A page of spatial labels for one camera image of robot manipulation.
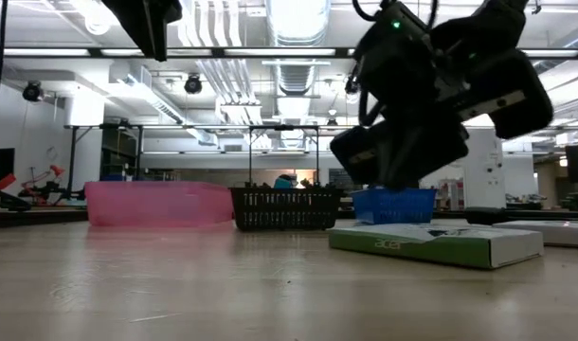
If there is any black metal rack frame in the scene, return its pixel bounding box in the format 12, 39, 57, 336
247, 123, 321, 187
63, 122, 146, 200

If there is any translucent pink plastic bin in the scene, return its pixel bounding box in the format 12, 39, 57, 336
83, 180, 235, 228

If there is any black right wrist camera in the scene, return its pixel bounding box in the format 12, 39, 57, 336
352, 0, 438, 115

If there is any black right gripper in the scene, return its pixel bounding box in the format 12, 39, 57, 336
328, 50, 554, 189

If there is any white cardboard box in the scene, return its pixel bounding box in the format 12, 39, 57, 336
491, 219, 578, 250

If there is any blue plastic bin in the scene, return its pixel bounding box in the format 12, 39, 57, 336
350, 187, 438, 225

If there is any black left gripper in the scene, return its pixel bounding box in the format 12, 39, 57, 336
101, 0, 184, 63

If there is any person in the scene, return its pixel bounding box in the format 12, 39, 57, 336
273, 172, 299, 189

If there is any black slotted plastic basket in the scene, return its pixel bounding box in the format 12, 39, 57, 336
228, 186, 346, 233

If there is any silver round ceiling duct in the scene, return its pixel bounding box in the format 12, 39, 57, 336
264, 0, 333, 96

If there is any white box with green side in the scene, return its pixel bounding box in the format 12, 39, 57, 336
328, 221, 546, 271

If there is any white pillar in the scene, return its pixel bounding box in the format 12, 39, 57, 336
461, 126, 507, 209

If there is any black red-handled tool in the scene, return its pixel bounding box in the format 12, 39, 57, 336
0, 172, 33, 213

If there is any white rectangular ceiling duct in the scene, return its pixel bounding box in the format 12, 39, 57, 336
106, 63, 186, 125

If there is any dark storage shelf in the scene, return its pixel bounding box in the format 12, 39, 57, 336
101, 127, 138, 181

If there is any long overhead light rail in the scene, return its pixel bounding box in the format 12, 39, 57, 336
0, 45, 578, 61

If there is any red and black background machine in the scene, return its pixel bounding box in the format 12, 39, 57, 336
13, 163, 84, 206

